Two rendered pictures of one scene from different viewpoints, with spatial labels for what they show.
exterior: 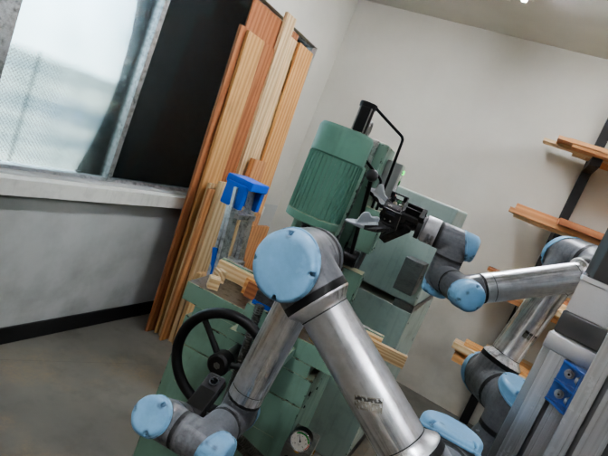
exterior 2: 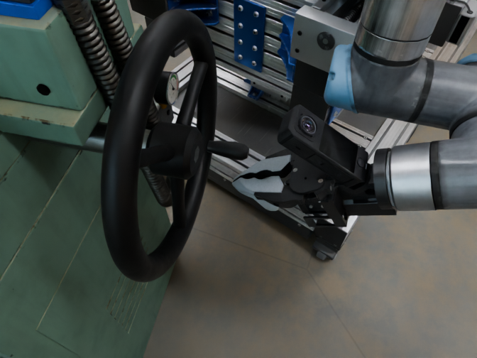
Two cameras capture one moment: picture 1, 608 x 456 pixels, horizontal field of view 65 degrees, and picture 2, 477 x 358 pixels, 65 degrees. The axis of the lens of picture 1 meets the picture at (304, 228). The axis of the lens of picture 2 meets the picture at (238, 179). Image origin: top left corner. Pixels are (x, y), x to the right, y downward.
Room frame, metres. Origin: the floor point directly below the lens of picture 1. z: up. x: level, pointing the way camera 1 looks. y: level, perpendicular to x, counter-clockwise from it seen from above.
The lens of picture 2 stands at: (1.10, 0.34, 1.13)
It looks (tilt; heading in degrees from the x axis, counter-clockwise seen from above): 54 degrees down; 269
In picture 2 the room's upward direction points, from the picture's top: straight up
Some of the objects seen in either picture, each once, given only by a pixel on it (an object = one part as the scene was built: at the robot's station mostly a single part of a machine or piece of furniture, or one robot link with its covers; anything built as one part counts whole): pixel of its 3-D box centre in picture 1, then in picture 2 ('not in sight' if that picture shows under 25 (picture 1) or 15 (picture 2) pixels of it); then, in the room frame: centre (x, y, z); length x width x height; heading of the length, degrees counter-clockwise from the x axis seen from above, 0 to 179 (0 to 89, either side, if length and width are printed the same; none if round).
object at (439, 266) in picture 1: (442, 277); not in sight; (1.26, -0.40, 1.22); 0.11 x 0.08 x 0.11; 11
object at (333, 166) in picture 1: (329, 176); not in sight; (1.49, -0.01, 1.35); 0.18 x 0.18 x 0.31
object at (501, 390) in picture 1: (511, 404); not in sight; (1.21, -0.69, 0.98); 0.13 x 0.12 x 0.14; 11
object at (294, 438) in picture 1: (300, 441); (165, 91); (1.22, -0.21, 0.65); 0.06 x 0.04 x 0.08; 76
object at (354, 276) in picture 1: (346, 283); not in sight; (1.63, -0.21, 1.02); 0.09 x 0.07 x 0.12; 76
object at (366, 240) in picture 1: (368, 229); not in sight; (1.66, -0.21, 1.23); 0.09 x 0.08 x 0.15; 166
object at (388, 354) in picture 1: (323, 321); not in sight; (1.45, -0.17, 0.92); 0.56 x 0.02 x 0.04; 76
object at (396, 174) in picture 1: (388, 183); not in sight; (1.77, -0.23, 1.40); 0.10 x 0.06 x 0.16; 166
